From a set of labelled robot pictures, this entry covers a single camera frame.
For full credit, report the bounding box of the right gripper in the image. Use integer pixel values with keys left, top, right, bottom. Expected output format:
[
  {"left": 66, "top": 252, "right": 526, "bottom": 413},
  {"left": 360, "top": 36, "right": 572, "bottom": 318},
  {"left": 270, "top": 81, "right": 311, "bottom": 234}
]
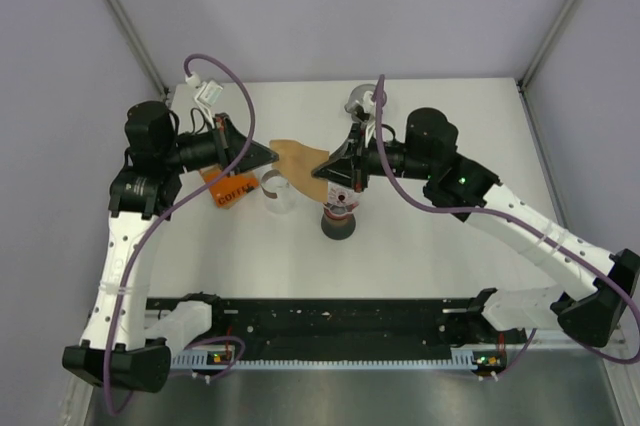
[{"left": 312, "top": 122, "right": 434, "bottom": 195}]

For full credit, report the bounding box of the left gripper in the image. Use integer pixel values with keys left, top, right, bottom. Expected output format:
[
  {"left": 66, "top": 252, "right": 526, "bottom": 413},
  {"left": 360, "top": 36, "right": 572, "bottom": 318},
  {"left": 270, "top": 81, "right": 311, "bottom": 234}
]
[{"left": 161, "top": 111, "right": 277, "bottom": 176}]

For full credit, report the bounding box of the brown paper coffee filter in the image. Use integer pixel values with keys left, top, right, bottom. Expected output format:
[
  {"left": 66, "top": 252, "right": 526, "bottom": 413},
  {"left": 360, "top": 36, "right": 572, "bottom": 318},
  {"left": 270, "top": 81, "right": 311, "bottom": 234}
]
[{"left": 269, "top": 139, "right": 330, "bottom": 203}]

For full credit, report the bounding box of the orange coffee filter box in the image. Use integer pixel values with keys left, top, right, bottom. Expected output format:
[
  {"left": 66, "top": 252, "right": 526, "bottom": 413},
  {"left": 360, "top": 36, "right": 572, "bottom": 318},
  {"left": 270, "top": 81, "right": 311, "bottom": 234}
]
[{"left": 209, "top": 172, "right": 259, "bottom": 209}]

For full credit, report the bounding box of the clear glass dripper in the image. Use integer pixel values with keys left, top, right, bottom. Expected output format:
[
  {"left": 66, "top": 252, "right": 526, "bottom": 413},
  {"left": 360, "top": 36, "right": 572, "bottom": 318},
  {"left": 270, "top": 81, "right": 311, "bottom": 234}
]
[{"left": 324, "top": 182, "right": 360, "bottom": 218}]

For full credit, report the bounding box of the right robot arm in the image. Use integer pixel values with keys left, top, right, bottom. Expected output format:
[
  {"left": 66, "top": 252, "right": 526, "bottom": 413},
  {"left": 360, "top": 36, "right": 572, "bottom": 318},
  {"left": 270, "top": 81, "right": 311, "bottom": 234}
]
[{"left": 312, "top": 108, "right": 639, "bottom": 348}]

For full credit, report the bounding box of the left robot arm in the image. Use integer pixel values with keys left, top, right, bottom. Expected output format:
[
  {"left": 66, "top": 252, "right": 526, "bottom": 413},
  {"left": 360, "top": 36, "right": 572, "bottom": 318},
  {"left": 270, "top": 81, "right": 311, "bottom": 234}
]
[{"left": 62, "top": 101, "right": 278, "bottom": 393}]

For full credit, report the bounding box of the grey plastic dripper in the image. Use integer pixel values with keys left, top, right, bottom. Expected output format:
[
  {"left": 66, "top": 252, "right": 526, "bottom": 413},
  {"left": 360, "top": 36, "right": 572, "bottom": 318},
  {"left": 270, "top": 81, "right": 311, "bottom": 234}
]
[{"left": 344, "top": 84, "right": 376, "bottom": 122}]

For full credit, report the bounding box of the clear glass beaker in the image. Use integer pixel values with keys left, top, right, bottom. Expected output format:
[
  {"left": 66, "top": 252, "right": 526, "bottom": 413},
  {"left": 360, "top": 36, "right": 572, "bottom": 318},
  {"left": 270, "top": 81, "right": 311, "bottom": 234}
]
[{"left": 260, "top": 169, "right": 297, "bottom": 215}]

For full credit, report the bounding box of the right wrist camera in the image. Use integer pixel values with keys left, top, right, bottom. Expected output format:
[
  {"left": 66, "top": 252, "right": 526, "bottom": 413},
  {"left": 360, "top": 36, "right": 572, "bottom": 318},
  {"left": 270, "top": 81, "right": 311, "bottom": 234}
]
[{"left": 351, "top": 91, "right": 376, "bottom": 145}]

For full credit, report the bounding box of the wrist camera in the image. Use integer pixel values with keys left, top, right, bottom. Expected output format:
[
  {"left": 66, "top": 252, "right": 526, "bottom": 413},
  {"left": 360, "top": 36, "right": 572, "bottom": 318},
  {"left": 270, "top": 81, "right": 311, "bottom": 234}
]
[
  {"left": 193, "top": 79, "right": 224, "bottom": 114},
  {"left": 351, "top": 91, "right": 376, "bottom": 145}
]

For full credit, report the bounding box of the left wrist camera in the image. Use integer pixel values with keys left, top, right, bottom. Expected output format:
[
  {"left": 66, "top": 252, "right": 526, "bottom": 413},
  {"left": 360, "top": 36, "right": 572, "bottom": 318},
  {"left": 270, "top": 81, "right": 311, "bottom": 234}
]
[{"left": 193, "top": 79, "right": 224, "bottom": 114}]

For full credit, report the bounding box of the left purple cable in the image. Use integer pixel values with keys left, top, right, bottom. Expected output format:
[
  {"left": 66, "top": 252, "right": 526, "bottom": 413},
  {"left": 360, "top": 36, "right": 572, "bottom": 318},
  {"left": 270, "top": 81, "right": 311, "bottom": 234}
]
[{"left": 102, "top": 53, "right": 259, "bottom": 417}]

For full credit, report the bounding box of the purple cable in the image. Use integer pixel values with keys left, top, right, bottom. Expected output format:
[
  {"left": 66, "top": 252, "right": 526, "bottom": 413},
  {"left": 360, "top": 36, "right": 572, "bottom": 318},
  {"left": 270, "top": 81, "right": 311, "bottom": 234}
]
[
  {"left": 102, "top": 53, "right": 259, "bottom": 417},
  {"left": 372, "top": 74, "right": 640, "bottom": 382}
]

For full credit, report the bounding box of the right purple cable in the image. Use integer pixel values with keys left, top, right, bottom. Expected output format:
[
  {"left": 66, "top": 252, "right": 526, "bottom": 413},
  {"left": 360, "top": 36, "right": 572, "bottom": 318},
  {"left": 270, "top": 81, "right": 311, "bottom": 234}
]
[{"left": 372, "top": 74, "right": 640, "bottom": 382}]

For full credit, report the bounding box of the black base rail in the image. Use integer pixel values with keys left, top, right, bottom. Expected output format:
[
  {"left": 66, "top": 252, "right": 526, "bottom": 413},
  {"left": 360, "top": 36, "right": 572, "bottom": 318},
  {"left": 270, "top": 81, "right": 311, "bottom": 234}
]
[{"left": 169, "top": 297, "right": 526, "bottom": 360}]

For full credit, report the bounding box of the grey slotted cable duct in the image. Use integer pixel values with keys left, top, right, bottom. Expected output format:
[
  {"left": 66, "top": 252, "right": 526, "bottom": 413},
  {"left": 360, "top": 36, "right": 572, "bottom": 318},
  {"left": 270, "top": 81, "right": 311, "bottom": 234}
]
[{"left": 171, "top": 350, "right": 223, "bottom": 370}]

